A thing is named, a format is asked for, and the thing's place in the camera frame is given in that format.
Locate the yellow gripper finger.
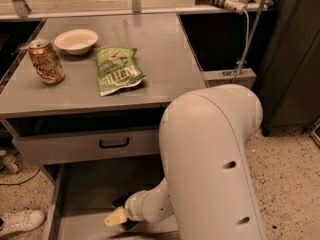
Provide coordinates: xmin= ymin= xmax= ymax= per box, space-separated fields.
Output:
xmin=103 ymin=206 xmax=128 ymax=227

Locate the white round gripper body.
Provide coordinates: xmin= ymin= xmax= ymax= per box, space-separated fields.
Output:
xmin=125 ymin=190 xmax=156 ymax=222

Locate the green and yellow sponge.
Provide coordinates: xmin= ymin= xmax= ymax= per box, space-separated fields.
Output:
xmin=111 ymin=192 xmax=138 ymax=231

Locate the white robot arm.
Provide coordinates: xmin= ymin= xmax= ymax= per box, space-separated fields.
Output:
xmin=104 ymin=84 xmax=267 ymax=240

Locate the grey open lower drawer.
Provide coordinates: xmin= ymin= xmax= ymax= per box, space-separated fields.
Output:
xmin=43 ymin=154 xmax=180 ymax=240

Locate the grey upper drawer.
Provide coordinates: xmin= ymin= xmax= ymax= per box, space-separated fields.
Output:
xmin=13 ymin=127 xmax=159 ymax=165

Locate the grey drawer cabinet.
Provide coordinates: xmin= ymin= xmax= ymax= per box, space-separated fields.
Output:
xmin=0 ymin=13 xmax=206 ymax=178

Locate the white sneaker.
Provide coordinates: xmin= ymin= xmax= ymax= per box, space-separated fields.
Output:
xmin=0 ymin=210 xmax=45 ymax=237

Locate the small can on floor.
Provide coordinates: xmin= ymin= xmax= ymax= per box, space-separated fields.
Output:
xmin=3 ymin=155 xmax=22 ymax=174

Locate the green chip bag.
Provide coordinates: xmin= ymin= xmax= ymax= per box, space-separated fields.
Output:
xmin=95 ymin=46 xmax=145 ymax=96

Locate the gold soda can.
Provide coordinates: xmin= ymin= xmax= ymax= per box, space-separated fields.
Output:
xmin=28 ymin=39 xmax=64 ymax=84

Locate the white ceramic bowl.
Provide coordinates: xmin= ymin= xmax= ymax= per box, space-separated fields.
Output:
xmin=54 ymin=29 xmax=98 ymax=55

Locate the white power adapter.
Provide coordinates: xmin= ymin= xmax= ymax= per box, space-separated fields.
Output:
xmin=224 ymin=0 xmax=246 ymax=15

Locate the black drawer handle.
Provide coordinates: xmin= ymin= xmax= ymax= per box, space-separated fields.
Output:
xmin=99 ymin=137 xmax=130 ymax=149

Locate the black cable on floor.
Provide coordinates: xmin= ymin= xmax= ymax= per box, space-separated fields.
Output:
xmin=0 ymin=168 xmax=42 ymax=187

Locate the grey wall bracket block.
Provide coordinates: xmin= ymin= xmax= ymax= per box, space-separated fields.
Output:
xmin=203 ymin=68 xmax=256 ymax=89

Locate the white cable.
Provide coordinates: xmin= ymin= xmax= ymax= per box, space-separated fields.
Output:
xmin=229 ymin=8 xmax=251 ymax=85

